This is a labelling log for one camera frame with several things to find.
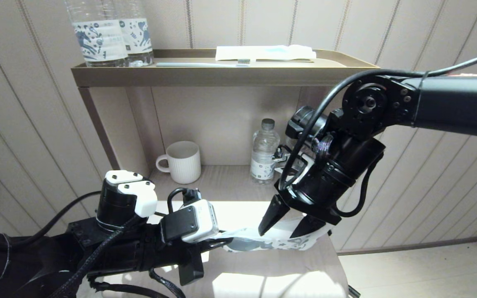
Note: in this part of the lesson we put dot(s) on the pale blue toothbrush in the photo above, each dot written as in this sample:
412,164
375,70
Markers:
197,64

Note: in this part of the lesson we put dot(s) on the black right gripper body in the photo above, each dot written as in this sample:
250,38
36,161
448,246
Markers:
333,182

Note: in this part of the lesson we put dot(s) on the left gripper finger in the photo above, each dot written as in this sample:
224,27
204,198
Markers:
215,246
218,241

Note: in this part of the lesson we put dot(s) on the white blue toothpaste packet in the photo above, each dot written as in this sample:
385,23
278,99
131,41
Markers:
263,53

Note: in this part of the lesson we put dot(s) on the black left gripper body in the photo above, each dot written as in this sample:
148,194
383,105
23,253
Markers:
160,256

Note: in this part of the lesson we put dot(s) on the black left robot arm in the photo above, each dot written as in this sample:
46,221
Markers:
114,203

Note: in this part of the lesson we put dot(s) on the white blue horse pouch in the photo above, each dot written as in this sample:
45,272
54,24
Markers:
263,244

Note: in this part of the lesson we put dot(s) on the white ribbed ceramic mug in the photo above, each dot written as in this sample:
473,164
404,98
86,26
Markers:
184,163

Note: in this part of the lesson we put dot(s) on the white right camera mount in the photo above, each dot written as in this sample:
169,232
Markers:
304,169

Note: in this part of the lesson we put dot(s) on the small clear water bottle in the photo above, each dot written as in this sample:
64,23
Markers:
263,153

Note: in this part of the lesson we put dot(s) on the large clear water bottle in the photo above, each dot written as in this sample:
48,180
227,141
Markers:
139,37
99,41

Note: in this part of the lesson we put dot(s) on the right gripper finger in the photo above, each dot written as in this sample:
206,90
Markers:
273,215
309,227

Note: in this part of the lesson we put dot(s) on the black caster wheel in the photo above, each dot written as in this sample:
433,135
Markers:
352,292

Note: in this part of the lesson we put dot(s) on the beige wooden shelf cabinet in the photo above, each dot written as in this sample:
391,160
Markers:
222,120

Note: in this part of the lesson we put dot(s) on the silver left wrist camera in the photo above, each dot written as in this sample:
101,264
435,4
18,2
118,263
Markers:
201,221

